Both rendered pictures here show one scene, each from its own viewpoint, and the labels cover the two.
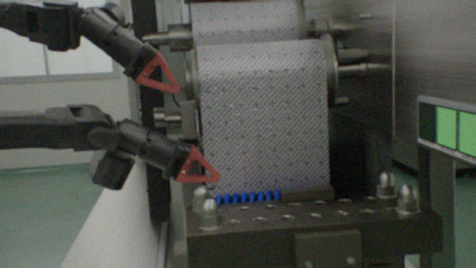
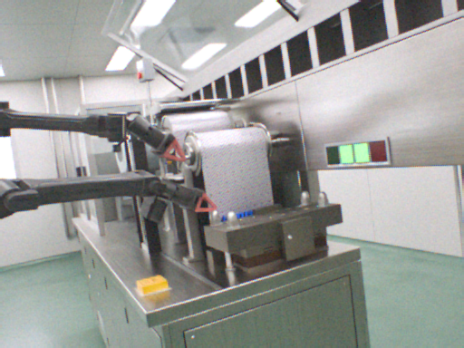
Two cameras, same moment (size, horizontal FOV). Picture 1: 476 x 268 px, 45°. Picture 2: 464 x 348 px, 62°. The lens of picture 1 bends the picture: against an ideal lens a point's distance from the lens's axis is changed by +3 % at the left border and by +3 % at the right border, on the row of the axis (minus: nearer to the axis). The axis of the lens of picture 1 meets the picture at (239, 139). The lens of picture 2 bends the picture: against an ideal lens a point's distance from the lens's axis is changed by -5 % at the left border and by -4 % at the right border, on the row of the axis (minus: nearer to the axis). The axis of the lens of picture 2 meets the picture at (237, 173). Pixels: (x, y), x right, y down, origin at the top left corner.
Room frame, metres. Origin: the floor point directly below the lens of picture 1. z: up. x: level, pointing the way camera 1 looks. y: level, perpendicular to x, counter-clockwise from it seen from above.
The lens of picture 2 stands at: (-0.19, 0.42, 1.23)
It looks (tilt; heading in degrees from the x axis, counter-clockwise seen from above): 3 degrees down; 339
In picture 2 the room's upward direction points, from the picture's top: 8 degrees counter-clockwise
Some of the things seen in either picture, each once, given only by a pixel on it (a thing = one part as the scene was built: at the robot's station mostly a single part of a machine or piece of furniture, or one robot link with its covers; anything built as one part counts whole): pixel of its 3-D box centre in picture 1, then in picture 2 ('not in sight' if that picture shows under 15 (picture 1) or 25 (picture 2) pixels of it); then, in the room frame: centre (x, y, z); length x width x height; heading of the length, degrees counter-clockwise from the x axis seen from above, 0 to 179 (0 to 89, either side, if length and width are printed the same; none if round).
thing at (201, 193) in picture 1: (202, 197); (215, 217); (0.94, 0.07, 1.05); 0.04 x 0.04 x 0.04
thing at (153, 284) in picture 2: not in sight; (151, 285); (0.89, 0.29, 0.91); 0.07 x 0.07 x 0.02; 5
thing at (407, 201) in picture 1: (407, 197); (323, 198); (0.88, -0.27, 1.05); 0.04 x 0.04 x 0.04
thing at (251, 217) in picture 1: (304, 227); (275, 224); (0.91, -0.10, 1.00); 0.40 x 0.16 x 0.06; 95
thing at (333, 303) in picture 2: not in sight; (166, 308); (2.02, 0.11, 0.43); 2.52 x 0.64 x 0.86; 5
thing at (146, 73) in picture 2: not in sight; (143, 70); (1.62, 0.09, 1.66); 0.07 x 0.07 x 0.10; 16
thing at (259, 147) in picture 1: (266, 153); (239, 190); (1.02, -0.05, 1.11); 0.23 x 0.01 x 0.18; 95
